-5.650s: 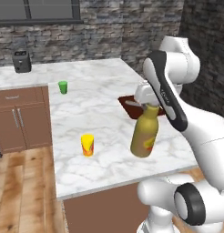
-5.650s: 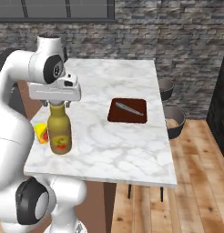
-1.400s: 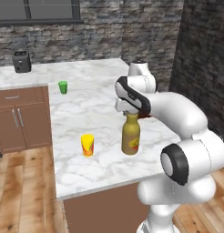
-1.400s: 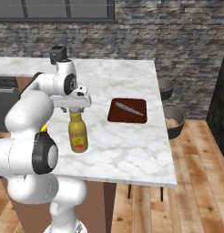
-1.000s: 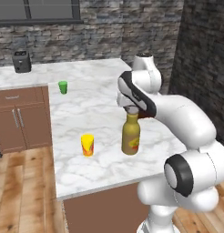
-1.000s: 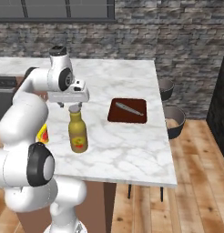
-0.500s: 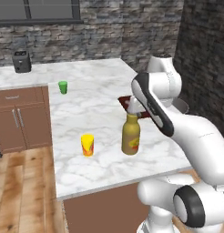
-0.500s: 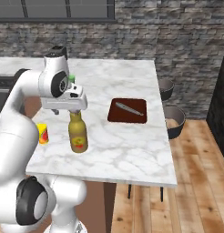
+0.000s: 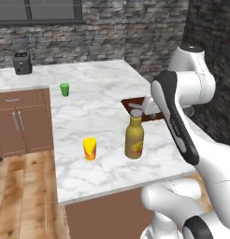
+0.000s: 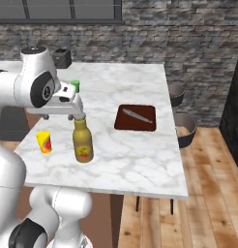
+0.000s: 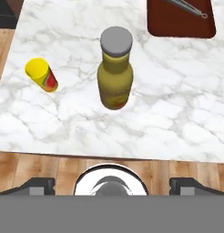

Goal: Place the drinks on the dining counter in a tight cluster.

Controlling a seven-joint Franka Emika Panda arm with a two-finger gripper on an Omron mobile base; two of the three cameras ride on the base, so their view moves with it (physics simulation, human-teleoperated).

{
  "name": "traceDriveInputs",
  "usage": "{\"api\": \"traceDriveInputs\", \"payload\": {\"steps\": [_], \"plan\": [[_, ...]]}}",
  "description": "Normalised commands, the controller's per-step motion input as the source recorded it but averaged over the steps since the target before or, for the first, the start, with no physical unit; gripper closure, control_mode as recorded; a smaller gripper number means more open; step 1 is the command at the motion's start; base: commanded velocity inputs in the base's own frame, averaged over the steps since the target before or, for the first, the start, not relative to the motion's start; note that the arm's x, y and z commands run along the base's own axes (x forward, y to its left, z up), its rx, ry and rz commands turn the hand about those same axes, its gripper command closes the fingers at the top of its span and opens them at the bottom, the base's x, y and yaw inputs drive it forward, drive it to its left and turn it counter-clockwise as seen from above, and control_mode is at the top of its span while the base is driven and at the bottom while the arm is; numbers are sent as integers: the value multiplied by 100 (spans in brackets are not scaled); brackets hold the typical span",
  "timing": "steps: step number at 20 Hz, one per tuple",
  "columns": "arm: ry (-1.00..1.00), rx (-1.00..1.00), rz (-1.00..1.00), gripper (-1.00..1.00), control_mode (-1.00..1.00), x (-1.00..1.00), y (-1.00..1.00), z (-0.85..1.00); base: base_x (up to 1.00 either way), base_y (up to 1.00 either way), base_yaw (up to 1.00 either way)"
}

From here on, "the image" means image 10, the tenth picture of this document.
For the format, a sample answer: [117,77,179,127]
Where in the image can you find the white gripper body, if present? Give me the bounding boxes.
[25,93,86,121]

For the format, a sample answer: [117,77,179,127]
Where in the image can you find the yellow and red cup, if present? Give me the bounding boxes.
[35,131,53,155]

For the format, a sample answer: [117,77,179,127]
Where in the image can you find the green can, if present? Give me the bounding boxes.
[70,78,81,94]

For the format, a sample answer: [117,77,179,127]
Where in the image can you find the olive bottle with red label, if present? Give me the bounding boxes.
[72,117,95,164]

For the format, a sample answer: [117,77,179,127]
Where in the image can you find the black toaster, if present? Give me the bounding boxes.
[51,47,74,70]

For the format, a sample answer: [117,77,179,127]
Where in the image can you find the grey knife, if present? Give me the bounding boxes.
[122,108,155,125]

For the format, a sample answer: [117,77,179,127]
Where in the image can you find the dark red cutting board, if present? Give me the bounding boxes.
[113,104,158,133]

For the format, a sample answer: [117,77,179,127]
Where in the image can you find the dark framed window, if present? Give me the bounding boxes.
[0,0,124,25]

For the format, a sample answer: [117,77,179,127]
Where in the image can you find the black tall cabinet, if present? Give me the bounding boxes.
[219,44,238,177]

